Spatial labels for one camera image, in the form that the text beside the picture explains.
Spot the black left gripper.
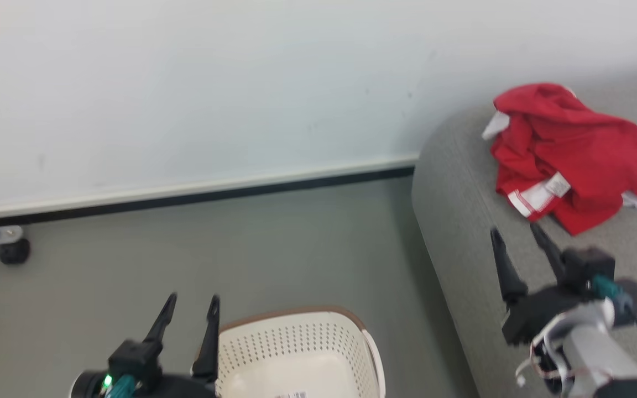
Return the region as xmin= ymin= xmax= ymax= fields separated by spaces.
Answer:
xmin=140 ymin=292 xmax=222 ymax=398

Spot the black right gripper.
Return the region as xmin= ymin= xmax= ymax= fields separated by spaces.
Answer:
xmin=489 ymin=222 xmax=578 ymax=347

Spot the plain red garment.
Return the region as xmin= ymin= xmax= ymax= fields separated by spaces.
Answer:
xmin=493 ymin=82 xmax=637 ymax=237

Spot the cream perforated plastic laundry basket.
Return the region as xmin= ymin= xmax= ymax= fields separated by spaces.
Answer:
xmin=216 ymin=306 xmax=387 ymax=398

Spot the grey fabric sofa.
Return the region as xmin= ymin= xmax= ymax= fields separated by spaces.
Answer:
xmin=411 ymin=72 xmax=637 ymax=398

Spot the white and black baseboard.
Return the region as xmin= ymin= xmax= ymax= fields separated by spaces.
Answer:
xmin=0 ymin=157 xmax=420 ymax=228

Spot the black caster wheel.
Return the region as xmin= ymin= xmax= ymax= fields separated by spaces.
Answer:
xmin=0 ymin=238 xmax=31 ymax=265

